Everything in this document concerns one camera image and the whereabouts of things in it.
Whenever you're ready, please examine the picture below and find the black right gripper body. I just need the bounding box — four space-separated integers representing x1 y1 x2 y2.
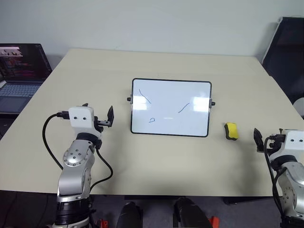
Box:
263 133 287 153

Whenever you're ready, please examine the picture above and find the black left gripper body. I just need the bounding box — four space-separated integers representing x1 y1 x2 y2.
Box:
94 115 112 133

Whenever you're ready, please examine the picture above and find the yellow and black eraser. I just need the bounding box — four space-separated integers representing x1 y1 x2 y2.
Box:
223 122 239 141

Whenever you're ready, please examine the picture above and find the white round object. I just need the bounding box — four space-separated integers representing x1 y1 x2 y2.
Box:
293 96 304 119

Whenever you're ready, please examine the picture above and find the black-framed tabletop whiteboard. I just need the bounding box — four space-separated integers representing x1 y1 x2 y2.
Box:
126 77 216 138

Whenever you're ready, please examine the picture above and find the black office chair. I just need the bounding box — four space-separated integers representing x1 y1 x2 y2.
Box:
261 16 304 105

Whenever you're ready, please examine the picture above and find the open grey laptop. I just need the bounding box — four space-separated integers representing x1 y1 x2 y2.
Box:
0 43 53 115

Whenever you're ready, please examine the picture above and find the dark rounded shape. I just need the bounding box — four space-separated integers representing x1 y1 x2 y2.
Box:
172 196 212 228
115 201 143 228

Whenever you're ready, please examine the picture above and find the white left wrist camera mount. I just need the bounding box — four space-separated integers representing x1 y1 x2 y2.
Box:
68 106 103 139

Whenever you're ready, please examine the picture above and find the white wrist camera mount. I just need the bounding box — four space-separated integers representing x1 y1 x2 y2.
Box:
68 106 103 139
269 129 304 160

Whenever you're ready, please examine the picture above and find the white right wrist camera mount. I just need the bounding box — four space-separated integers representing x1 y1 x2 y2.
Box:
269 129 304 160

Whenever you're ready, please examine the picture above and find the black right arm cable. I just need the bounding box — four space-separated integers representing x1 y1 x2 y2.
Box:
264 136 287 216

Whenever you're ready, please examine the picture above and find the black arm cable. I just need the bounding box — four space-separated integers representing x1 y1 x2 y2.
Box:
264 136 287 216
42 110 114 190

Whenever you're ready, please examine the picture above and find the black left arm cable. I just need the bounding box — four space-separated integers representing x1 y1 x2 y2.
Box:
42 110 114 190

